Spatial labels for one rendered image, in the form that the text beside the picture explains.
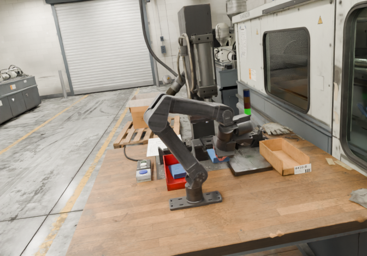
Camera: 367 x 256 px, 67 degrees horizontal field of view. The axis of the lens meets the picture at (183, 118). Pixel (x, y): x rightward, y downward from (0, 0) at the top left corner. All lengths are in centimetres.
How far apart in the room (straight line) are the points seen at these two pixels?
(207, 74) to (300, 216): 72
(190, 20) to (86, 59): 962
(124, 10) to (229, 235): 1002
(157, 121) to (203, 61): 51
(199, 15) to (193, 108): 59
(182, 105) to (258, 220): 46
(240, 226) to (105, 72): 1004
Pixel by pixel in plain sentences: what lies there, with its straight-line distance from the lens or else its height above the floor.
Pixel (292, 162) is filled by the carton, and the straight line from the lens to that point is 137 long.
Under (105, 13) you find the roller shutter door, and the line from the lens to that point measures 1074.
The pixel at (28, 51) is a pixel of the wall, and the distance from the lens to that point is 1163.
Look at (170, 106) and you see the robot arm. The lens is 90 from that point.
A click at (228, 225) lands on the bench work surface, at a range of 98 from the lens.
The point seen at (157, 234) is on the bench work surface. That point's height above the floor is 90.
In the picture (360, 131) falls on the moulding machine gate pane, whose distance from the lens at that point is 137.
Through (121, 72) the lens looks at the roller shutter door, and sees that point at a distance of 1066.
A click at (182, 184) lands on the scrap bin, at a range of 119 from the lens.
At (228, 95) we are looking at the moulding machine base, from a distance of 453.
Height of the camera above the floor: 150
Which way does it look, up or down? 16 degrees down
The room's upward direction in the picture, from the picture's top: 7 degrees counter-clockwise
